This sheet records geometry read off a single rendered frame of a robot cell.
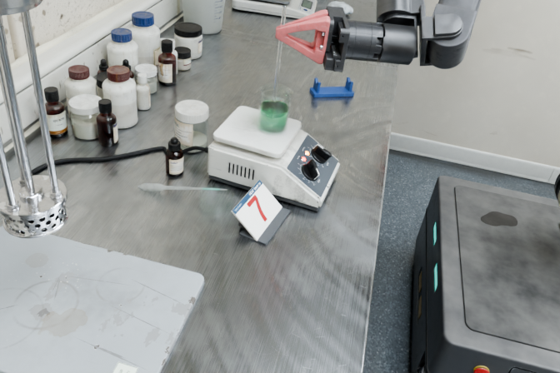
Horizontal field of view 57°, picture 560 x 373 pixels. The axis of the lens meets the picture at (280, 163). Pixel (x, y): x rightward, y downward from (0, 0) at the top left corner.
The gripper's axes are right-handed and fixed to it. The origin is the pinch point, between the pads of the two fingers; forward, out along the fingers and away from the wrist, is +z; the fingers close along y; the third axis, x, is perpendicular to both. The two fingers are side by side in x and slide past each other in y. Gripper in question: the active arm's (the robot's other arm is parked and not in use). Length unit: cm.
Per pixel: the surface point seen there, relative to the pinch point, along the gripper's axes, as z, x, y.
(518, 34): -102, 38, -126
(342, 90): -17.5, 25.0, -34.3
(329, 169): -10.7, 22.4, 1.9
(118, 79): 27.5, 15.9, -11.6
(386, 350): -42, 101, -20
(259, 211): 0.9, 23.7, 12.9
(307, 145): -6.6, 19.7, -0.8
